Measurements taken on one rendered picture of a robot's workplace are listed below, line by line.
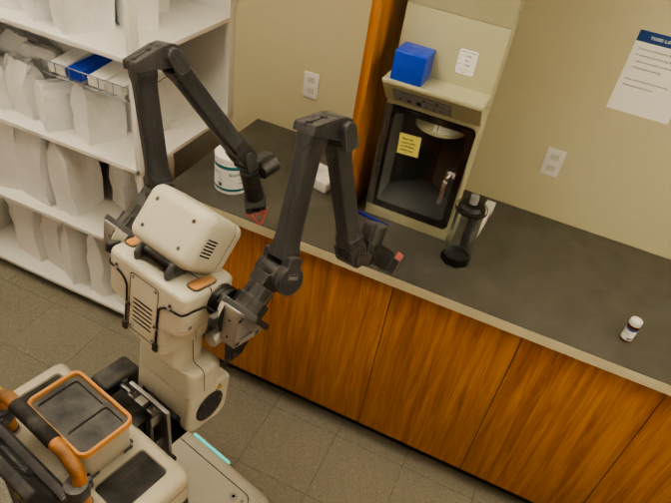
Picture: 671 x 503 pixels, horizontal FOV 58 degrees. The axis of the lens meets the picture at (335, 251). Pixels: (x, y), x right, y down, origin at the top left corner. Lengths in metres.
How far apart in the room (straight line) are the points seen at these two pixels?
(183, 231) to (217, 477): 1.07
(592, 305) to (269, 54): 1.63
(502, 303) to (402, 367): 0.49
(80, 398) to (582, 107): 1.89
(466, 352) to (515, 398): 0.24
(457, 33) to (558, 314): 0.95
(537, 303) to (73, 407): 1.43
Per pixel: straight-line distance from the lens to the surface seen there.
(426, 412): 2.44
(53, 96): 2.68
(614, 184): 2.51
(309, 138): 1.39
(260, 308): 1.43
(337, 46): 2.56
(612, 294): 2.30
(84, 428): 1.63
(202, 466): 2.27
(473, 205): 2.01
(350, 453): 2.67
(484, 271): 2.15
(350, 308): 2.21
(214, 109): 1.72
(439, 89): 1.91
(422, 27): 1.96
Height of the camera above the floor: 2.22
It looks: 38 degrees down
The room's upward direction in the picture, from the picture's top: 10 degrees clockwise
